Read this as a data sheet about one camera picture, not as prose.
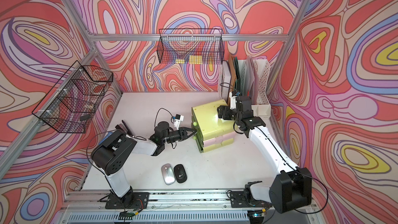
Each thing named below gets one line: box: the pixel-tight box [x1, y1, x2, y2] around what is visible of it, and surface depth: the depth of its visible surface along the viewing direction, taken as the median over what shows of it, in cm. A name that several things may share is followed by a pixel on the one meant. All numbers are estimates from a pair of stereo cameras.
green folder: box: [233, 56, 241, 91], surface depth 91 cm
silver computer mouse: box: [161, 163, 176, 186], surface depth 82 cm
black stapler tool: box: [115, 119, 134, 137], surface depth 100 cm
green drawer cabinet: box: [191, 99, 237, 153], surface depth 80 cm
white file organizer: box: [218, 59, 272, 119], surface depth 100 cm
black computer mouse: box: [173, 163, 188, 184], surface depth 82 cm
